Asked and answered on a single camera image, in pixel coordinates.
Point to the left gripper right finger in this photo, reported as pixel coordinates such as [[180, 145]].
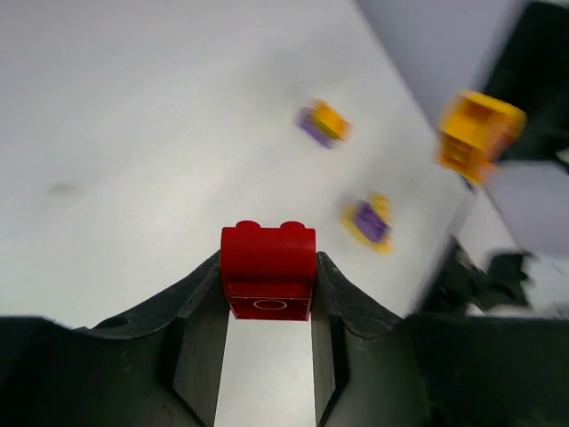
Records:
[[373, 368]]

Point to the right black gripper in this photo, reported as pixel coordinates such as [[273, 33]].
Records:
[[531, 73]]

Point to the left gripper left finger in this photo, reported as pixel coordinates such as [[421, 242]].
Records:
[[156, 364]]

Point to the orange lego brick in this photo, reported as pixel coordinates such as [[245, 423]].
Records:
[[473, 131]]

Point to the purple lego brick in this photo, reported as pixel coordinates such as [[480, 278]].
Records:
[[369, 223]]

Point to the small dark red lego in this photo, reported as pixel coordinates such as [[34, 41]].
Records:
[[268, 273]]

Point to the small yellow lego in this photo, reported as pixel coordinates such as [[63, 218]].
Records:
[[382, 207]]

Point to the orange lego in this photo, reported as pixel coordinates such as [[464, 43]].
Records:
[[329, 121]]

